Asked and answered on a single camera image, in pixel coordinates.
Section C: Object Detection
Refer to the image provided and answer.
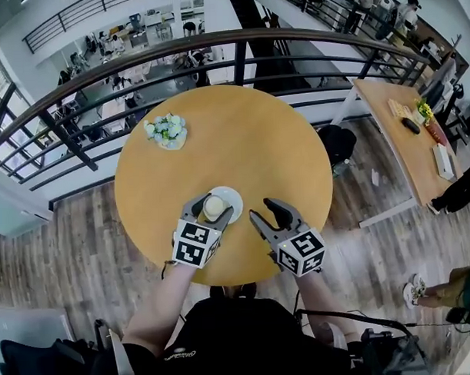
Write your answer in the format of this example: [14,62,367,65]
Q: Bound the white saucer plate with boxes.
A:
[198,185,245,227]

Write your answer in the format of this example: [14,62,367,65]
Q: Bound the black office chair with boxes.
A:
[0,332,125,375]

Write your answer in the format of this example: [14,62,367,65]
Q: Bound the person's right forearm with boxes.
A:
[295,269,362,343]

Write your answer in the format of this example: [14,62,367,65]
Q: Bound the red oblong packet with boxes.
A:
[427,123,448,145]

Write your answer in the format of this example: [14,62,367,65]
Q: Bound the person's black shirt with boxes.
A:
[122,292,356,375]

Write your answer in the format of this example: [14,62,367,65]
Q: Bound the pale flowers in cream pot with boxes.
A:
[142,112,189,151]

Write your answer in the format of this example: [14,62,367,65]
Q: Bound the yellow flowers in small pot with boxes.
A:
[413,97,436,126]

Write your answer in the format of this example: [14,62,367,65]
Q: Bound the rectangular wooden table white legs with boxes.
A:
[329,75,465,230]

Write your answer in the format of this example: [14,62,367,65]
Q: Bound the long white box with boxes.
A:
[432,143,457,183]

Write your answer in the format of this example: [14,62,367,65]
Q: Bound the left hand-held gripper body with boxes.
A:
[169,216,225,271]

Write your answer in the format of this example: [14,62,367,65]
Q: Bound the black backpack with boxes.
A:
[316,123,359,169]

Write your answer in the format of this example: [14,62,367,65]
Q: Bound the dark metal railing wooden handrail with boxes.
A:
[0,22,436,193]

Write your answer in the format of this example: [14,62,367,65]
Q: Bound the black equipment bag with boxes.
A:
[357,325,433,375]

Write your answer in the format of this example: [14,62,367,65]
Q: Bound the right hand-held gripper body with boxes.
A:
[265,219,328,279]

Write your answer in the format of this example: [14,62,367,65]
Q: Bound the person's left forearm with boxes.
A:
[119,261,202,353]

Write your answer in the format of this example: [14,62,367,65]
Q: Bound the black table pedestal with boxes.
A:
[208,281,259,300]

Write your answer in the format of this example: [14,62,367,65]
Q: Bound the clear water bottle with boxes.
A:
[332,158,352,180]

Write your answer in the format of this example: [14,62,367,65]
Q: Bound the black oblong case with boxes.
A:
[400,117,422,135]

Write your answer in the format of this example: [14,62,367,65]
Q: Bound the grey shoulder strap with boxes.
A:
[108,327,138,375]

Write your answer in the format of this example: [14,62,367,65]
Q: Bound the white low cabinet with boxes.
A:
[0,303,74,346]

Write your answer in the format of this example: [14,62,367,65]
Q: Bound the black balcony railing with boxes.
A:
[20,0,156,55]

